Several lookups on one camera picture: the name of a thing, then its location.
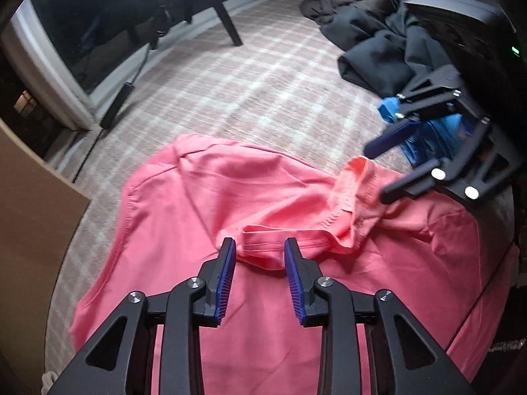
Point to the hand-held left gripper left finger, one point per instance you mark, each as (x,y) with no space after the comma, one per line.
(224,279)

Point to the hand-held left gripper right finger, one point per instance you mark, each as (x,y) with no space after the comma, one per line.
(294,279)

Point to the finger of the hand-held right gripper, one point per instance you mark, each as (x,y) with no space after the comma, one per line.
(397,191)
(391,140)

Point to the blue striped garment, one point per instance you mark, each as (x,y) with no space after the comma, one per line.
(389,109)

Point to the pink t-shirt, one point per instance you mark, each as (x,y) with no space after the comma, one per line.
(185,197)

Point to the dark grey garment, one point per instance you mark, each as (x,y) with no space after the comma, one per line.
(370,61)

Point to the brown grey garment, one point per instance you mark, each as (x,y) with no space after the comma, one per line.
(354,4)

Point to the pink white plaid blanket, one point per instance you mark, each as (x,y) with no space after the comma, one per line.
(267,82)

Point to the light wooden board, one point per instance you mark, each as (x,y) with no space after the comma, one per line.
(33,222)

